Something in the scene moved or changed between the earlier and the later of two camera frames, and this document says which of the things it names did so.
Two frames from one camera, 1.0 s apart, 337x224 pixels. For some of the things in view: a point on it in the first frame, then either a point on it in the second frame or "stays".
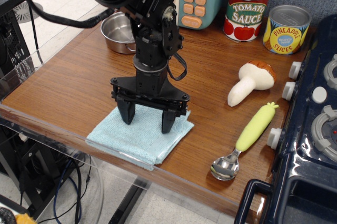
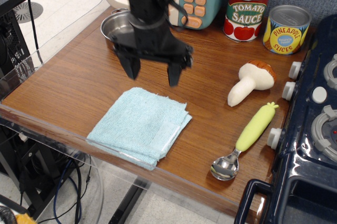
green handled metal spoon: (225, 167) stays
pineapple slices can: (286, 29) stays
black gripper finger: (168, 118) to (174, 69)
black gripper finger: (127, 110) to (130, 59)
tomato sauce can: (247, 3) stays
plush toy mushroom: (255, 75) stays
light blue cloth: (143, 142) stays
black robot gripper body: (152, 88) to (154, 42)
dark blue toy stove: (304, 188) stays
